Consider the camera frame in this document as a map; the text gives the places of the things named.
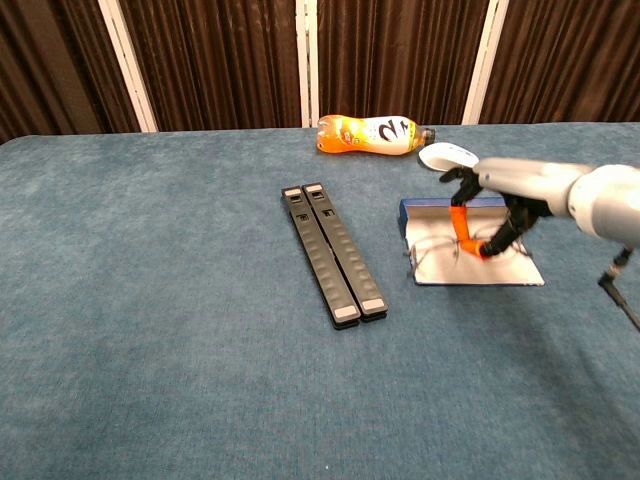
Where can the black folding laptop stand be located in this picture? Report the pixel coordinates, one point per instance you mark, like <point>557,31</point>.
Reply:
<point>330,250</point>

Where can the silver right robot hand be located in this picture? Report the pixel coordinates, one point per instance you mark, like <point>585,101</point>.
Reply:
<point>520,180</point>

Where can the white computer mouse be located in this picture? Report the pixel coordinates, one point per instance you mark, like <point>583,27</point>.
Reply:
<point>445,155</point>

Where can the white frame pole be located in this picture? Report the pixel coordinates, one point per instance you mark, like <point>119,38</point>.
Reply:
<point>128,65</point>
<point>485,60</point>
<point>303,60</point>

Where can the orange soda bottle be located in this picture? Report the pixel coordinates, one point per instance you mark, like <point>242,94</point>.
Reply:
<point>370,135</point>

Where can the teal table cloth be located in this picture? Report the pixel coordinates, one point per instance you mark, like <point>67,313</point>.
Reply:
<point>175,300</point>

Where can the brown pleated curtain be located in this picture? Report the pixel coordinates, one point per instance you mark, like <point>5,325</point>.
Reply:
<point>400,50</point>
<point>215,60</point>
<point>50,60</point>
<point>575,50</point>

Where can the thin wire eyeglasses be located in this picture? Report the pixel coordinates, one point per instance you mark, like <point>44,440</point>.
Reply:
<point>435,246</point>

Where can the blue glasses case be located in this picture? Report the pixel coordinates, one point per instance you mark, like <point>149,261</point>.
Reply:
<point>500,272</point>

